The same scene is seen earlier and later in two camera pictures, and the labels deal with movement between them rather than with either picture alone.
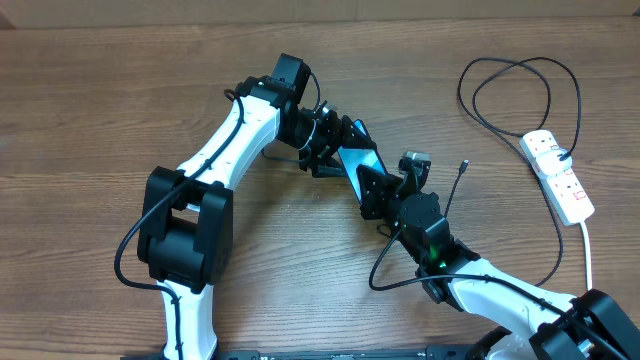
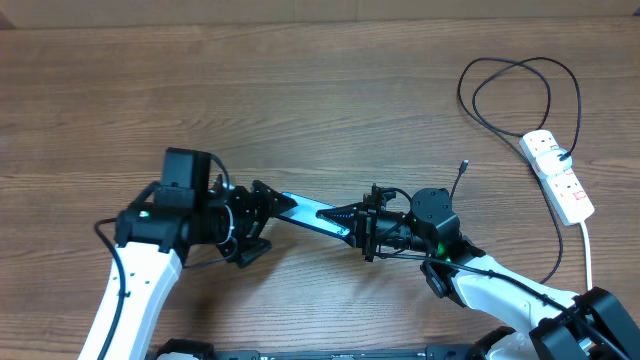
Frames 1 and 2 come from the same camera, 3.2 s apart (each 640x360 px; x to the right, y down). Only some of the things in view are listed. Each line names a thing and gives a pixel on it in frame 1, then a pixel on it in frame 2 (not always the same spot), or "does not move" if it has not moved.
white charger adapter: [551, 164] does not move
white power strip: [564, 191] does not move
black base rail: [456, 352] does not move
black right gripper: [381, 185] -> [361, 221]
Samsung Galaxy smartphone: [351, 157] -> [306, 213]
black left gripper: [338, 133] -> [254, 214]
